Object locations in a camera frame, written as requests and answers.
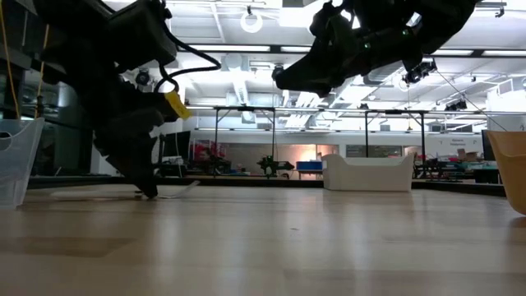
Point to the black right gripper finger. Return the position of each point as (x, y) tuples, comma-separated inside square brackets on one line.
[(320, 87), (316, 70)]

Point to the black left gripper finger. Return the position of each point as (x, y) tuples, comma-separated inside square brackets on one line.
[(125, 158), (151, 160)]

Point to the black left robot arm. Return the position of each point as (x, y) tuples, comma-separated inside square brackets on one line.
[(82, 41)]

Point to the black background robot arm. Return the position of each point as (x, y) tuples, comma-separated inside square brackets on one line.
[(273, 165)]

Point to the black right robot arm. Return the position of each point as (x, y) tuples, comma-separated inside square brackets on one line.
[(444, 16)]

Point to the black computer monitor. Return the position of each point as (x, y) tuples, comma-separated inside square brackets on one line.
[(181, 144), (485, 148)]

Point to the red background equipment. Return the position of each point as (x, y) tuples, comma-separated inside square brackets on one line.
[(201, 153)]

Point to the blue storage crate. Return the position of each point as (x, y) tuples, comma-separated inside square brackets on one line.
[(309, 165)]

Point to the white plastic bin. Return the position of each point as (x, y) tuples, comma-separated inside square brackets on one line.
[(370, 174)]

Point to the clear plastic bin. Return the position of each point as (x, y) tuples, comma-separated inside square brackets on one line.
[(18, 164)]

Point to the cardboard box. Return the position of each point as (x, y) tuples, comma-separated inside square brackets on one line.
[(466, 154)]

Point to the cluttered dark desk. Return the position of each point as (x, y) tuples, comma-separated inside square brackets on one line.
[(452, 169)]

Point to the yellow plastic bin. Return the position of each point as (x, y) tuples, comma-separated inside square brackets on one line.
[(509, 164)]

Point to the black round camera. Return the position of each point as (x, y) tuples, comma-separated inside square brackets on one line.
[(142, 77), (279, 70)]

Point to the black camera on mount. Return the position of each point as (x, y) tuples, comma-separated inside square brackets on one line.
[(419, 74)]

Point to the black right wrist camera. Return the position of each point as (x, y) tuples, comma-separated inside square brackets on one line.
[(328, 29)]

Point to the black metal frame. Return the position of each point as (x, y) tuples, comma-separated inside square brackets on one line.
[(394, 111), (246, 109)]

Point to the black frame bar with lights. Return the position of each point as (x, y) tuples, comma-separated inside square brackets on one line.
[(246, 48)]

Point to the black camera pair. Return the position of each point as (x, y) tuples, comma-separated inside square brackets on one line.
[(455, 105)]

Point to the black table edge rail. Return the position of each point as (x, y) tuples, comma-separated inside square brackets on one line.
[(287, 183)]

